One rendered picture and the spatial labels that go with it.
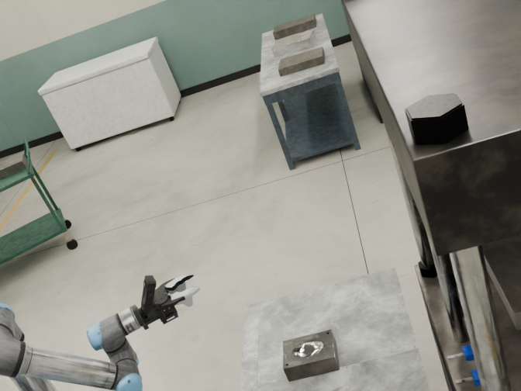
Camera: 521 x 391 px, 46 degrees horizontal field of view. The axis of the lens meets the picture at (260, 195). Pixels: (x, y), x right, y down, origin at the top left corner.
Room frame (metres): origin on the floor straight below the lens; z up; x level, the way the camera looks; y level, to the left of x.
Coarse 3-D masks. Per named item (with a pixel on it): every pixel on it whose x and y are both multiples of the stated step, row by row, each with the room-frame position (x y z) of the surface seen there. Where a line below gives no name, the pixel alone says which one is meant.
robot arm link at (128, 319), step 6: (120, 312) 1.58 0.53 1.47; (126, 312) 1.57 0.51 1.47; (132, 312) 1.57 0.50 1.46; (120, 318) 1.55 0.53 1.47; (126, 318) 1.55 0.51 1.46; (132, 318) 1.55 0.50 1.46; (126, 324) 1.54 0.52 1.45; (132, 324) 1.54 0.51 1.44; (138, 324) 1.55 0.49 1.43; (126, 330) 1.54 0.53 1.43; (132, 330) 1.54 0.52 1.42
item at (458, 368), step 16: (416, 272) 2.07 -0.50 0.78; (432, 288) 1.94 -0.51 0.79; (432, 304) 1.85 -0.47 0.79; (432, 320) 1.79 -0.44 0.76; (448, 320) 1.74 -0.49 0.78; (448, 336) 1.66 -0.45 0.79; (448, 352) 1.59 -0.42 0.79; (448, 368) 1.53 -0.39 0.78; (464, 368) 1.50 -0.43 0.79; (464, 384) 1.44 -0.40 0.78
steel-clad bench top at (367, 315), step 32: (320, 288) 2.19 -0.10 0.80; (352, 288) 2.11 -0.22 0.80; (384, 288) 2.03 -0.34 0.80; (256, 320) 2.15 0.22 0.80; (288, 320) 2.07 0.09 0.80; (320, 320) 1.99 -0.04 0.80; (352, 320) 1.92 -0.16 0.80; (384, 320) 1.85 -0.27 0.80; (256, 352) 1.96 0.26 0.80; (352, 352) 1.75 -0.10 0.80; (384, 352) 1.69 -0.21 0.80; (416, 352) 1.63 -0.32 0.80; (256, 384) 1.79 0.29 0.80; (288, 384) 1.72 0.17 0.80; (320, 384) 1.66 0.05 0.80; (352, 384) 1.61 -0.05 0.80; (384, 384) 1.55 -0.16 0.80; (416, 384) 1.50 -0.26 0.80
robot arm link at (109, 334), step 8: (104, 320) 1.57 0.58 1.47; (112, 320) 1.55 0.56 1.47; (120, 320) 1.55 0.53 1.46; (88, 328) 1.56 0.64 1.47; (96, 328) 1.55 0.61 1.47; (104, 328) 1.54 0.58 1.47; (112, 328) 1.53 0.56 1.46; (120, 328) 1.53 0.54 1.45; (88, 336) 1.53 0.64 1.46; (96, 336) 1.53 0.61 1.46; (104, 336) 1.52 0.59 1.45; (112, 336) 1.53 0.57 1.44; (120, 336) 1.53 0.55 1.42; (96, 344) 1.52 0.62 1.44; (104, 344) 1.52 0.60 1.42; (112, 344) 1.52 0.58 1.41; (120, 344) 1.53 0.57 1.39
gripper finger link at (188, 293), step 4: (192, 288) 1.58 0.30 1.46; (196, 288) 1.58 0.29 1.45; (176, 292) 1.58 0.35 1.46; (180, 292) 1.58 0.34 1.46; (184, 292) 1.57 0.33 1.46; (188, 292) 1.57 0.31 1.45; (192, 292) 1.57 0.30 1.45; (172, 296) 1.57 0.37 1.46; (176, 296) 1.57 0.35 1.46; (180, 296) 1.56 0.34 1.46; (188, 296) 1.56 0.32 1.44; (184, 300) 1.57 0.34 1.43; (188, 300) 1.57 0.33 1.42; (192, 300) 1.57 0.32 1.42; (184, 304) 1.57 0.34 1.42; (188, 304) 1.57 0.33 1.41; (192, 304) 1.57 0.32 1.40
